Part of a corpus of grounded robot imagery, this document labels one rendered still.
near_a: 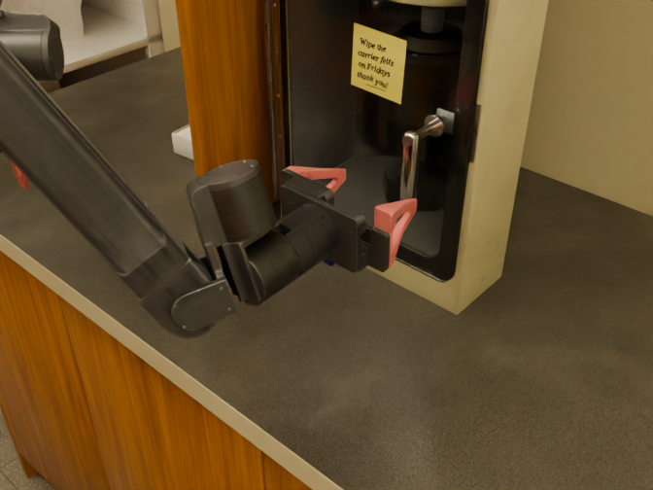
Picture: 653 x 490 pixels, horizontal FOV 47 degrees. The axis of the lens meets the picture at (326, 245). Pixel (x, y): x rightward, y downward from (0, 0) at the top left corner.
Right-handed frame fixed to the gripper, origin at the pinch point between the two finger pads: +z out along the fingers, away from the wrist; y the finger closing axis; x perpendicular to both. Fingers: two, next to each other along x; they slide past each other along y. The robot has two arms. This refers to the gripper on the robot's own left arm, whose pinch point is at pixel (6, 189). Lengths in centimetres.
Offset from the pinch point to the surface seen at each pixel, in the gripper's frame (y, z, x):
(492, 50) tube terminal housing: 34, -20, -46
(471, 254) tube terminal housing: 35, 7, -46
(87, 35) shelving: 63, 17, 82
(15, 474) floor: 5, 109, 57
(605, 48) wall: 76, -7, -41
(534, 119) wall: 76, 8, -32
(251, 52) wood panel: 33.9, -10.2, -9.1
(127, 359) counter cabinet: 6.4, 27.7, -9.3
